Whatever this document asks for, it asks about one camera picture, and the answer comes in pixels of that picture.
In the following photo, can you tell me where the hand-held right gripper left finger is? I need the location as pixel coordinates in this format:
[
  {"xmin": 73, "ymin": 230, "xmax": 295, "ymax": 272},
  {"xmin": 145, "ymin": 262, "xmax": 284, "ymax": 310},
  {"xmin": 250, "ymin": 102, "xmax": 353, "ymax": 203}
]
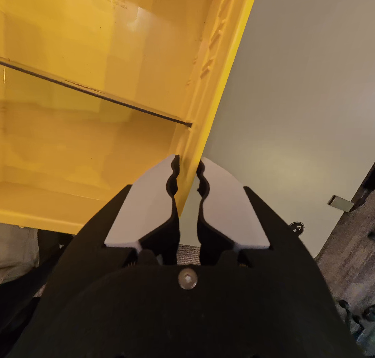
[{"xmin": 104, "ymin": 154, "xmax": 180, "ymax": 266}]

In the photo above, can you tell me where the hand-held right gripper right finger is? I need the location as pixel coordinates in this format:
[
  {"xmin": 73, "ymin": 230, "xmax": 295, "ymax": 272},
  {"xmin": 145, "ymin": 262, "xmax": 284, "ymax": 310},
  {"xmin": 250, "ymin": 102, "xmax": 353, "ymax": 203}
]
[{"xmin": 196, "ymin": 157, "xmax": 271, "ymax": 266}]

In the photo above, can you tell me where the yellow plastic bin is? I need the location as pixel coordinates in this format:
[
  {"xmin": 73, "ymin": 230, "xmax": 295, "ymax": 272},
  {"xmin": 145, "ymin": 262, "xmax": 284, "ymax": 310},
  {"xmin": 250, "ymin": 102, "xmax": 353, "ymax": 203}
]
[{"xmin": 0, "ymin": 0, "xmax": 261, "ymax": 235}]

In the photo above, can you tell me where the black divider in yellow bin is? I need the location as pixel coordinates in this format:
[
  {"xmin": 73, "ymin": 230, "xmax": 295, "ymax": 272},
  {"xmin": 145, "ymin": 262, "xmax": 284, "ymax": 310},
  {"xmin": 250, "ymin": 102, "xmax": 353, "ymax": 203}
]
[{"xmin": 0, "ymin": 57, "xmax": 192, "ymax": 128}]

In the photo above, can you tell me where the person's leg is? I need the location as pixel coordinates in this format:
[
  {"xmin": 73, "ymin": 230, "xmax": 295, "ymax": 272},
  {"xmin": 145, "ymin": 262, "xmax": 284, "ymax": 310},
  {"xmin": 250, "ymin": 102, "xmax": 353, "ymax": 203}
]
[{"xmin": 0, "ymin": 224, "xmax": 40, "ymax": 284}]

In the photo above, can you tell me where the black chair base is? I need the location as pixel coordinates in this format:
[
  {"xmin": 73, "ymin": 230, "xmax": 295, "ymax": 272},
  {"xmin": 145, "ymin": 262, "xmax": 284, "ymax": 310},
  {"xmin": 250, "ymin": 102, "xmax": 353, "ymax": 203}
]
[{"xmin": 337, "ymin": 299, "xmax": 375, "ymax": 345}]

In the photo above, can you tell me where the silver metal bracket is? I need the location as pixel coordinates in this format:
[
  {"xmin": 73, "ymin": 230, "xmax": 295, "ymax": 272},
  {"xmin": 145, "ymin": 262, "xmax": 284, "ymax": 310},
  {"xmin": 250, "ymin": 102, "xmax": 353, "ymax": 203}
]
[{"xmin": 328, "ymin": 195, "xmax": 355, "ymax": 213}]

